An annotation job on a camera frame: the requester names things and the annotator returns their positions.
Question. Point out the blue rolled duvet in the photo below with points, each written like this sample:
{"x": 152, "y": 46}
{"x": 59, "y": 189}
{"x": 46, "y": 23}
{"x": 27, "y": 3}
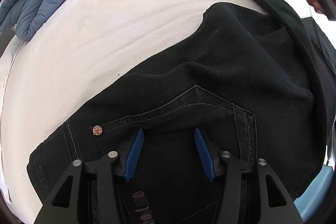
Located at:
{"x": 27, "y": 16}

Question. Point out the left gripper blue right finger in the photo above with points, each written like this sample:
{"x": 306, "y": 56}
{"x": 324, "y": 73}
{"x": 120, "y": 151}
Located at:
{"x": 209, "y": 155}

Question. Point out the light blue container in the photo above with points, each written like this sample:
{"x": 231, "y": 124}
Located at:
{"x": 312, "y": 198}

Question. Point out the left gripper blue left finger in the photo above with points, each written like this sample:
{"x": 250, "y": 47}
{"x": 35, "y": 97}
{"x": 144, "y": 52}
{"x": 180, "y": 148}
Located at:
{"x": 129, "y": 152}

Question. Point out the black denim pants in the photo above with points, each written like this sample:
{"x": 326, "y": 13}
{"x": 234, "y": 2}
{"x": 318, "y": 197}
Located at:
{"x": 259, "y": 85}

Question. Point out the white bed sheet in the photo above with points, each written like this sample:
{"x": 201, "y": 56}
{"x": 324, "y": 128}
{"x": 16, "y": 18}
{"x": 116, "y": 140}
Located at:
{"x": 85, "y": 46}

